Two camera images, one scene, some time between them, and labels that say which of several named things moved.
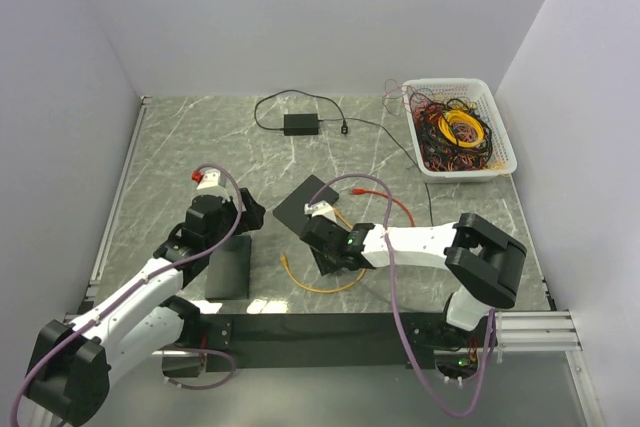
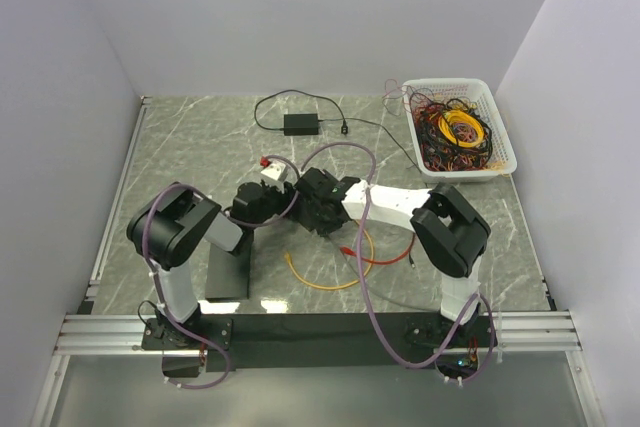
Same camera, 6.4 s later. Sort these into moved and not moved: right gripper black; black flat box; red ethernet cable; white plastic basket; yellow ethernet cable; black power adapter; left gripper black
Moved: yellow ethernet cable; right gripper black; red ethernet cable; left gripper black
Not moved: white plastic basket; black flat box; black power adapter
